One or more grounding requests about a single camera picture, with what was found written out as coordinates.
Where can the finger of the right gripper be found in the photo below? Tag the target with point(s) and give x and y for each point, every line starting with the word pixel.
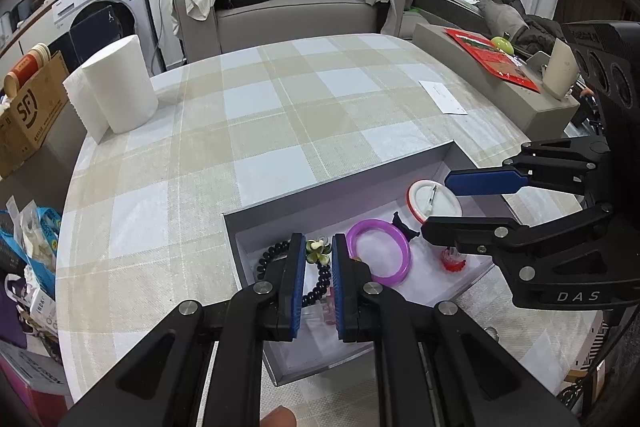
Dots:
pixel 469 235
pixel 480 182

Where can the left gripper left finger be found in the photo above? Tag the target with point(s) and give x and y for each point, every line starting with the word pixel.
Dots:
pixel 283 265

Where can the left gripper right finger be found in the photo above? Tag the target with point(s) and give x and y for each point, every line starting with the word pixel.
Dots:
pixel 356 315

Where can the red clear small packet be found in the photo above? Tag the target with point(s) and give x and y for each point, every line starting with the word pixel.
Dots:
pixel 452 260

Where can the small yellow flower charm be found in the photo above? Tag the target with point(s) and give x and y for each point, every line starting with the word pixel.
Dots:
pixel 318 251

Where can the round red white badge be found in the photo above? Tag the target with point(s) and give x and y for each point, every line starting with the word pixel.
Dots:
pixel 428 198

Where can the purple bangle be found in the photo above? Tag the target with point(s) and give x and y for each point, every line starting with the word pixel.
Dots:
pixel 380 242

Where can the red white charm packet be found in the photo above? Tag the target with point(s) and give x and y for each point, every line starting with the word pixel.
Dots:
pixel 321 313

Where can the black hair clip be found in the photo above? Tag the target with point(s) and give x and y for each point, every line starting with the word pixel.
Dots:
pixel 408 233

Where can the grey low bench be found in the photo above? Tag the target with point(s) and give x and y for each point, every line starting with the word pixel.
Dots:
pixel 538 115

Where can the white paper card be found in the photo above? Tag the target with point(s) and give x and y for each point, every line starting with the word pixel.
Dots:
pixel 443 98

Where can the red booklet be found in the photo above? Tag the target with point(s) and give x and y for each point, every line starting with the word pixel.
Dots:
pixel 497 63

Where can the green apple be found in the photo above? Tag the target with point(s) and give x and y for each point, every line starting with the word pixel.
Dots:
pixel 503 44

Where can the plaid tablecloth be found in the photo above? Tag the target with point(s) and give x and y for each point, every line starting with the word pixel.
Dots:
pixel 143 222

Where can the blue plastic bag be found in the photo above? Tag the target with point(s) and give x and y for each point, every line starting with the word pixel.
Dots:
pixel 39 228

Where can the white paper towel roll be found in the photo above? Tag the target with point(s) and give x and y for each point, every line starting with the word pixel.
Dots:
pixel 112 90

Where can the brown SF cardboard box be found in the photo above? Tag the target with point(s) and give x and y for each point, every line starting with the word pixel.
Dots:
pixel 32 113

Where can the white washing machine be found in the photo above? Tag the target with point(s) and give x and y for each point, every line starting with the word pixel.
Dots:
pixel 88 25

